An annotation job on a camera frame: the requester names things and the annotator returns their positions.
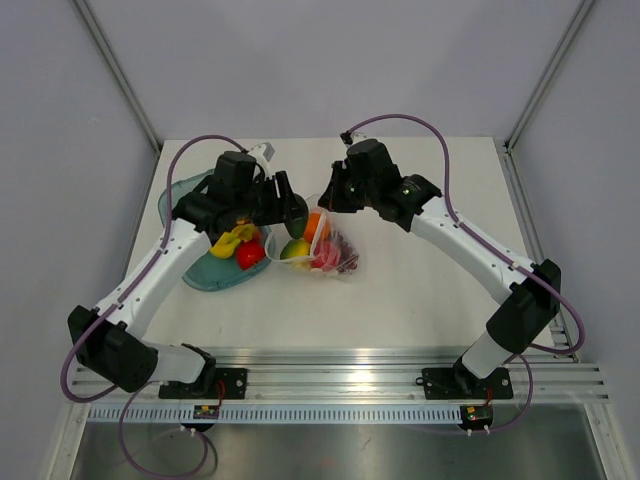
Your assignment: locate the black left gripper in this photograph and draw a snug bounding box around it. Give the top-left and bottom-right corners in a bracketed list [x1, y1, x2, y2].
[233, 171, 305, 227]

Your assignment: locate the dark green avocado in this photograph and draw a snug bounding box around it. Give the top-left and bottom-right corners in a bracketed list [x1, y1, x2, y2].
[284, 211, 308, 239]

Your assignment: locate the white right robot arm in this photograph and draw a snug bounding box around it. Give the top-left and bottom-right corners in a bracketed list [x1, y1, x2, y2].
[318, 139, 561, 397]

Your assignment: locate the clear dotted zip bag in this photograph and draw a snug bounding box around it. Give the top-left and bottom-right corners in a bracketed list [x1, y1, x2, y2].
[264, 194, 360, 277]

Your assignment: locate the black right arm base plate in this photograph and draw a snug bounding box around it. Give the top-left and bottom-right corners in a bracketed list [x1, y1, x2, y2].
[414, 366, 514, 401]

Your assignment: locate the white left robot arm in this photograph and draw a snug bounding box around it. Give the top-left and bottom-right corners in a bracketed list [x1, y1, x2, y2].
[68, 143, 308, 398]

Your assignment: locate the aluminium frame post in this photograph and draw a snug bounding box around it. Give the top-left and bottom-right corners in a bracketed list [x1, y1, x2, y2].
[70, 0, 163, 158]
[504, 0, 599, 154]

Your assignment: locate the right aluminium frame post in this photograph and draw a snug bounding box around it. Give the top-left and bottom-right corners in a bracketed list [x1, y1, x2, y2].
[504, 0, 599, 154]

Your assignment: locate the left aluminium frame post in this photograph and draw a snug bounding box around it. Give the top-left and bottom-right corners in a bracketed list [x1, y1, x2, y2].
[70, 0, 163, 158]

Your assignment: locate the dark red grape bunch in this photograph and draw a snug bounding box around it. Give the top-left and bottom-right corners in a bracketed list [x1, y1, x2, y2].
[336, 234, 360, 274]

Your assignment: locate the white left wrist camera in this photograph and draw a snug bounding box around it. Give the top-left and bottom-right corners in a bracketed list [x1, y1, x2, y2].
[248, 142, 275, 177]

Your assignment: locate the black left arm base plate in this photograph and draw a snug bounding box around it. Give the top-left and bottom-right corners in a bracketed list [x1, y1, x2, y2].
[158, 367, 249, 400]

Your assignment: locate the large red apple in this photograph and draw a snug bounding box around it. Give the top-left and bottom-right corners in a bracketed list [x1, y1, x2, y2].
[311, 241, 340, 271]

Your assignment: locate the white slotted cable duct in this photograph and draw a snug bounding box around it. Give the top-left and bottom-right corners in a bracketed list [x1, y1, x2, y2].
[88, 403, 494, 429]

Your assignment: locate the bright red apple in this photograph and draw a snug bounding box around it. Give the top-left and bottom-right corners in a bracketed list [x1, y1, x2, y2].
[235, 241, 266, 271]

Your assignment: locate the aluminium table rail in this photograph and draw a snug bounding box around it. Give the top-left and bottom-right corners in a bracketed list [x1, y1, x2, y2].
[67, 344, 611, 406]

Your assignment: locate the teal plastic fruit basket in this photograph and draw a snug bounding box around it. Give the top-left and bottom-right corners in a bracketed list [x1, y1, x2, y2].
[171, 169, 271, 292]

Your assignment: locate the orange fruit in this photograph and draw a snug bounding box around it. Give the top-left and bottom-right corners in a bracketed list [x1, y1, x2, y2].
[303, 211, 331, 243]

